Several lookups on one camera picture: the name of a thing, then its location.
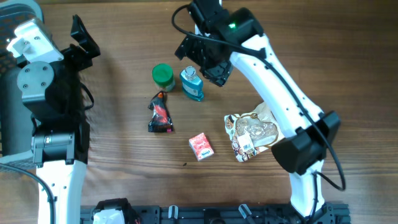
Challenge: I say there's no blue mouthwash bottle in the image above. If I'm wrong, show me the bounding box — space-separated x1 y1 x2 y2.
180 66 204 101

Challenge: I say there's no green lid jar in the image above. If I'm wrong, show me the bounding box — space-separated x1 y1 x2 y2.
152 63 175 92

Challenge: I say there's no red black snack pouch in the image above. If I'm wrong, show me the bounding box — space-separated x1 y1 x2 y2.
148 91 174 133

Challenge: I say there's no beige snack bag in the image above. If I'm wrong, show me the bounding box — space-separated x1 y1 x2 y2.
224 102 284 162

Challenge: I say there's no red tissue pack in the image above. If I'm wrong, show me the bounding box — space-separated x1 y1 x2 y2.
189 133 214 161

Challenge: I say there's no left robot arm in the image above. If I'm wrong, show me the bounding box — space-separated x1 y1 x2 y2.
16 15 100 223

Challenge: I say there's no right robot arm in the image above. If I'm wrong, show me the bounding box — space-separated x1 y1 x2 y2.
175 1 341 223

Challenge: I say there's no white barcode scanner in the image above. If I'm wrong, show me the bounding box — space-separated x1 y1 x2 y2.
195 25 201 35

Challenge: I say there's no grey plastic mesh basket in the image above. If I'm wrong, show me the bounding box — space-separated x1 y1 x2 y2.
1 0 44 170

